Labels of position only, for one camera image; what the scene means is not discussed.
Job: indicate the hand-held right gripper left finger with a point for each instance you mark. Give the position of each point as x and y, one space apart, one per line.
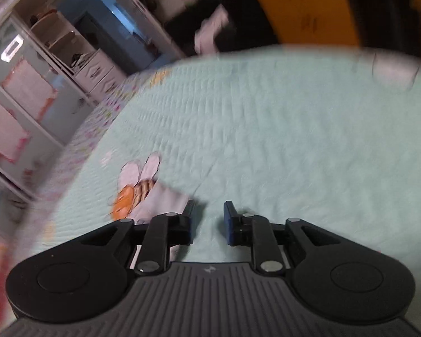
187 223

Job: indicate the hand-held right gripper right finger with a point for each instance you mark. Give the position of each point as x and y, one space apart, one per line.
228 223

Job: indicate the green bee-print quilt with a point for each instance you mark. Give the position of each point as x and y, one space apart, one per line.
266 130

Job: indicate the white drawer cabinet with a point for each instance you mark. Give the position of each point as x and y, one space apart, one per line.
98 72

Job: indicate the white cloth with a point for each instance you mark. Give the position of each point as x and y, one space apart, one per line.
212 31

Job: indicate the dark furniture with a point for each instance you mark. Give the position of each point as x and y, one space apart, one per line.
245 28

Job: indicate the white door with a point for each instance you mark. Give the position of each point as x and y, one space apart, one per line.
154 24

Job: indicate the pink paper sheet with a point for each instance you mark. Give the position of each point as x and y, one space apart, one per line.
28 87
5 130

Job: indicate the orange wooden cabinet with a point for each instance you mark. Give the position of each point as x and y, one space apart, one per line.
301 3

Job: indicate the white wardrobe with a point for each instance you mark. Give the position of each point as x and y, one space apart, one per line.
7 35

